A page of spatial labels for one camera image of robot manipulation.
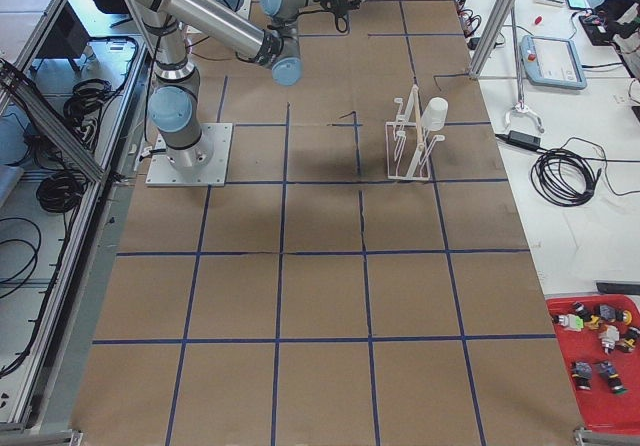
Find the white ikea cup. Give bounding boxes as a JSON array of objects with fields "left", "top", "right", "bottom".
[{"left": 421, "top": 97, "right": 449, "bottom": 132}]

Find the metal reacher grabber tool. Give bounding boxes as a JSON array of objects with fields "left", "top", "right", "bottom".
[{"left": 504, "top": 6, "right": 544, "bottom": 133}]

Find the robot teach pendant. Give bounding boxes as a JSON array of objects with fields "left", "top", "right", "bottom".
[{"left": 520, "top": 35, "right": 587, "bottom": 90}]

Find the black power adapter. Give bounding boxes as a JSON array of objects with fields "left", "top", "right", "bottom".
[{"left": 507, "top": 131, "right": 541, "bottom": 151}]

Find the red parts tray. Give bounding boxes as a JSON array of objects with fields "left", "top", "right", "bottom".
[{"left": 547, "top": 294, "right": 639, "bottom": 435}]

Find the white wire cup rack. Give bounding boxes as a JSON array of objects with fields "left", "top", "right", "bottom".
[{"left": 384, "top": 84, "right": 445, "bottom": 182}]

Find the aluminium frame post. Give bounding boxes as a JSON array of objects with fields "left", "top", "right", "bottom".
[{"left": 469, "top": 0, "right": 516, "bottom": 79}]

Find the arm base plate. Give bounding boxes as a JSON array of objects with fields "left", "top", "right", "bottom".
[{"left": 145, "top": 123, "right": 233, "bottom": 187}]

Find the coiled black cable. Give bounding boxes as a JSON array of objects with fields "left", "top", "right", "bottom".
[{"left": 530, "top": 146, "right": 609, "bottom": 208}]

